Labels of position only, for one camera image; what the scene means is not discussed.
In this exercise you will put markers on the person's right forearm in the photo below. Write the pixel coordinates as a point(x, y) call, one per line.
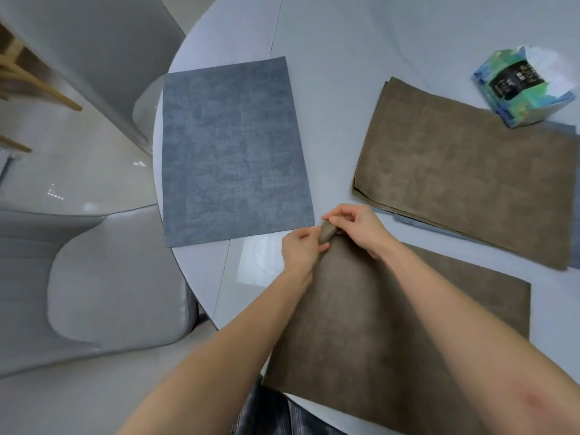
point(476, 348)

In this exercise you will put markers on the brown placemat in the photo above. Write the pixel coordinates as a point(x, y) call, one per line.
point(362, 357)

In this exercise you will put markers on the grey plain back chair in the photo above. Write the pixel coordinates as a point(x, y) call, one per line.
point(90, 40)

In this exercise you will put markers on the person's left forearm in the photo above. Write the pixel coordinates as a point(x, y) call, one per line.
point(217, 357)

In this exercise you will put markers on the blue grey placemat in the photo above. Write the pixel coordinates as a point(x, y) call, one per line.
point(235, 154)

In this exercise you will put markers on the light wooden high chair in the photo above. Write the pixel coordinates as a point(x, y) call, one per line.
point(41, 86)

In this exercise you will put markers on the round grey marble table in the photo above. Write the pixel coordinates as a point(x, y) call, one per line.
point(362, 40)

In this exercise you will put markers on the person's left hand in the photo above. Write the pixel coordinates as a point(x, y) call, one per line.
point(301, 251)

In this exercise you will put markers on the blue green tissue pack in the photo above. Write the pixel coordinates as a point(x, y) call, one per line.
point(521, 90)

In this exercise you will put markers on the stack of placemats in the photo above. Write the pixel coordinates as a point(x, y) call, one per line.
point(462, 176)

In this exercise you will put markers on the person's right hand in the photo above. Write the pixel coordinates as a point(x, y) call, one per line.
point(364, 228)

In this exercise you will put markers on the grey chair with stitched back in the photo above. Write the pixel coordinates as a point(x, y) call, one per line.
point(113, 285)

